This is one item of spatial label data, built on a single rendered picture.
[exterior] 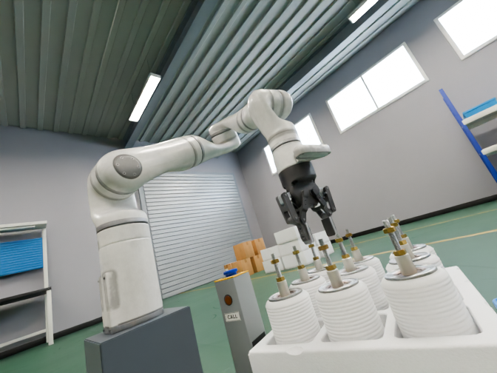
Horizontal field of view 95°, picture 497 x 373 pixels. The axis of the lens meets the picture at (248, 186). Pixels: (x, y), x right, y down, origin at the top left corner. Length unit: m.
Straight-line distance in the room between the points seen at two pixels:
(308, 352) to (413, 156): 5.43
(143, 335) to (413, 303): 0.40
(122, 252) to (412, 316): 0.47
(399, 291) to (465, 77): 5.62
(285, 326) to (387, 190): 5.42
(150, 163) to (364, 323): 0.50
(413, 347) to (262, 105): 0.47
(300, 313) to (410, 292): 0.19
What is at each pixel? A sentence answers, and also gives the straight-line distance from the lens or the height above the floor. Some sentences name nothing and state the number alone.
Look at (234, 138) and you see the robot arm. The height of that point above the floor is 0.74.
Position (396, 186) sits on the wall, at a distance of 5.78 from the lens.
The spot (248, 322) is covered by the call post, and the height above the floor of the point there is 0.20.
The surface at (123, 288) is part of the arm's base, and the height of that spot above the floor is 0.36.
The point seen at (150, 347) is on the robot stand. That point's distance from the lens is 0.45.
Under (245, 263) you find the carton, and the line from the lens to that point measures 4.42.
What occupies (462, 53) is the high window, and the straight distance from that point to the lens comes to 6.06.
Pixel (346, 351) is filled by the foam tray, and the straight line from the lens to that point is 0.45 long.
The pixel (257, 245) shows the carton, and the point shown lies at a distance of 4.75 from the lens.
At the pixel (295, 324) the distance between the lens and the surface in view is 0.51.
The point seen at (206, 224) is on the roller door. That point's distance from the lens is 6.48.
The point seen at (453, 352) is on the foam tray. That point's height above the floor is 0.17.
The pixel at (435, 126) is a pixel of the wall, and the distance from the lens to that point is 5.77.
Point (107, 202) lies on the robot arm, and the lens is 0.55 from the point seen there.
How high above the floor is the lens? 0.35
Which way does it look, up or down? 16 degrees up
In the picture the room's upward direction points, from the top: 17 degrees counter-clockwise
